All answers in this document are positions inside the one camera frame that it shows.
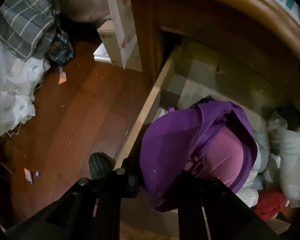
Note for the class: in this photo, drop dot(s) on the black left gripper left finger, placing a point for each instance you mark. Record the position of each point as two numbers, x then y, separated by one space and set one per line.
90 209

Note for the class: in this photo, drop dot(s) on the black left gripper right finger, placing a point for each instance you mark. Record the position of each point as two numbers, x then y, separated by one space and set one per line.
207 209

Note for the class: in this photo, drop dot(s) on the purple underwear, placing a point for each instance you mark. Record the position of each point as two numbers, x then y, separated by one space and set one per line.
209 140

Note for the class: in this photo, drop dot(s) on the wooden drawer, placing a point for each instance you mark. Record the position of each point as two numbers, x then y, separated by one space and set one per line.
191 72

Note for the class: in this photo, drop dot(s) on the black checked slipper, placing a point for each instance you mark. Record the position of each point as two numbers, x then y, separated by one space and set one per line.
100 165

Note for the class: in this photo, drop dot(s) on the red garment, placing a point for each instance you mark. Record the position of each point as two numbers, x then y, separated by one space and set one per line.
269 204

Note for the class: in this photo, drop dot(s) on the small wrapper on floor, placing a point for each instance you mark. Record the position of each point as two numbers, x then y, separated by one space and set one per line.
29 176

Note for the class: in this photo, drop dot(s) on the light grey garment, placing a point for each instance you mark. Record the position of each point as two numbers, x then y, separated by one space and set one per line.
280 154

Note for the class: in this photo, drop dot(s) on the orange snack wrapper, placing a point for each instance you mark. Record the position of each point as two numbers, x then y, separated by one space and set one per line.
62 76

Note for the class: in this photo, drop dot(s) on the white floral bedsheet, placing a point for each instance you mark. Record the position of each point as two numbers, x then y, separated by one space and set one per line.
18 80

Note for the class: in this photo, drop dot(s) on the dark plastic bag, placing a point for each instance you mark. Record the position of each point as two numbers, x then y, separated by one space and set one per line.
61 51

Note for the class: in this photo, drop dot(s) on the brown cardboard box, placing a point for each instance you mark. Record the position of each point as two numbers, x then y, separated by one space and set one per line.
109 51

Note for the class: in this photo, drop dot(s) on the grey plaid blanket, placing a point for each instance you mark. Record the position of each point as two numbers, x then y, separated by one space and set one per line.
27 27

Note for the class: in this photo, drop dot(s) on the white cardboard box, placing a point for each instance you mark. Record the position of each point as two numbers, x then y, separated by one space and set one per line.
123 21

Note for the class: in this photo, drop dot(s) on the beige leaf-print curtain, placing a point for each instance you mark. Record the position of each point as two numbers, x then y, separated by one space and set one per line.
86 10

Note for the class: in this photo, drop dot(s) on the wooden nightstand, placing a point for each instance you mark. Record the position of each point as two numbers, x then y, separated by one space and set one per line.
262 33

